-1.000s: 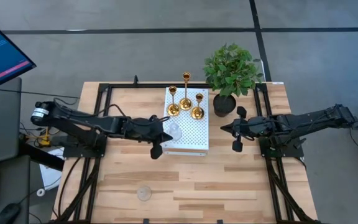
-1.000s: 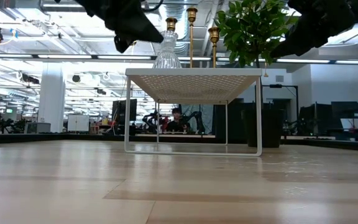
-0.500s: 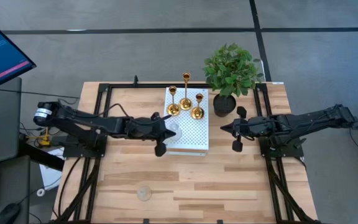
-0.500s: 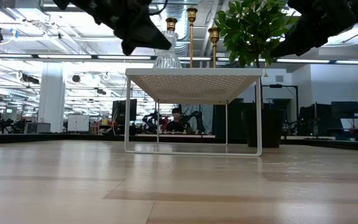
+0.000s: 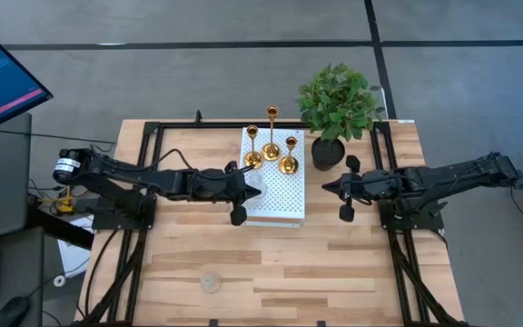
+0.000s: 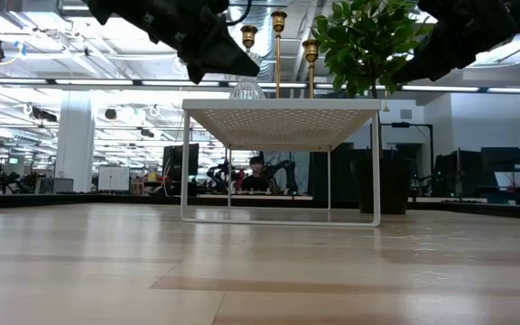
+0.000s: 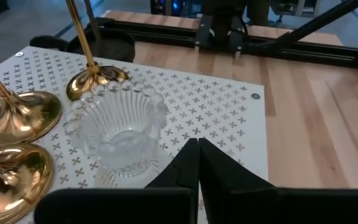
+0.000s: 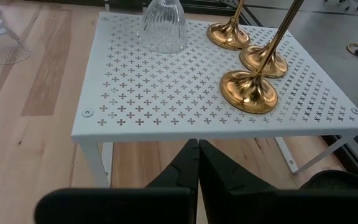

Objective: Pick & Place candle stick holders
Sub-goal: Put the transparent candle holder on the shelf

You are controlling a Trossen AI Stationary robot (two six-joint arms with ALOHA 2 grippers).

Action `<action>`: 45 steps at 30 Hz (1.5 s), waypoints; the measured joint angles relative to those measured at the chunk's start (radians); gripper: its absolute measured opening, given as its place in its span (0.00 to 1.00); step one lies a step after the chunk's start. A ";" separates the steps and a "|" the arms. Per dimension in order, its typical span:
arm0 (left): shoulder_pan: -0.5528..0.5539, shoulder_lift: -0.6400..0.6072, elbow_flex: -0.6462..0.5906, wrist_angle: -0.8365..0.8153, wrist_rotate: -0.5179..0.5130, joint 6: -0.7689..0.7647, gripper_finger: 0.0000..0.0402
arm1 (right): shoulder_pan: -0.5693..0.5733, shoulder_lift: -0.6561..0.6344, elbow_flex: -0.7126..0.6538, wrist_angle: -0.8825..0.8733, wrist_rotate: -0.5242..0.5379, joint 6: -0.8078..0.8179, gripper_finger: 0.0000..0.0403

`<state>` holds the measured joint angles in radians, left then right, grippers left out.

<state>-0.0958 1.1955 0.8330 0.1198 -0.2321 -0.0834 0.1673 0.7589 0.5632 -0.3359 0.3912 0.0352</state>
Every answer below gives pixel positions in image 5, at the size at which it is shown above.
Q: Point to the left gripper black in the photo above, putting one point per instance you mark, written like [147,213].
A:
[220,186]

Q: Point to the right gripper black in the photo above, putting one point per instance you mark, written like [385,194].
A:
[366,188]

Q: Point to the clear glass candle holder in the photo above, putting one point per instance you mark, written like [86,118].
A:
[210,281]
[257,179]

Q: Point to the medium gold candlestick holder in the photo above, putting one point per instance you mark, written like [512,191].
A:
[253,160]

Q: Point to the tall gold candlestick holder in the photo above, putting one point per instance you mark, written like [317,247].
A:
[270,152]

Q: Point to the short gold candlestick holder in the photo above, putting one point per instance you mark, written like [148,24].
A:
[288,165]

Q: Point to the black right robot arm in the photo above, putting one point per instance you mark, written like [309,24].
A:
[452,175]

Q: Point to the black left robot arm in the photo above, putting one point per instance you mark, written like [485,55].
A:
[161,179]

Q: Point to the white perforated metal shelf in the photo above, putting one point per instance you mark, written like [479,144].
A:
[284,200]

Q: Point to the green plant in black pot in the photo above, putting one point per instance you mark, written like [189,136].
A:
[338,102]

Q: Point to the white label sticker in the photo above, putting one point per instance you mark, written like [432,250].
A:
[404,121]

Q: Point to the white paper sheet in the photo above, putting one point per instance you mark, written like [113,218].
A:
[73,259]

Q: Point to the black desk leg beam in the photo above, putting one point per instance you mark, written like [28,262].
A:
[62,229]

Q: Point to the white tape roll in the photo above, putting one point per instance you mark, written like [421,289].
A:
[55,281]

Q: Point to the black computer mouse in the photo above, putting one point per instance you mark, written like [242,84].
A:
[12,312]

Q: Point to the black upright bracket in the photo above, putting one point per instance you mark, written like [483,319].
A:
[198,119]

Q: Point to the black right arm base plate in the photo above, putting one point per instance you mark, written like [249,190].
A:
[425,222]

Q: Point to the black metal table frame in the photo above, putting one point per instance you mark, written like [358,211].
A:
[180,124]

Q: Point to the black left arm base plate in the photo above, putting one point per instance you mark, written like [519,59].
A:
[107,221]

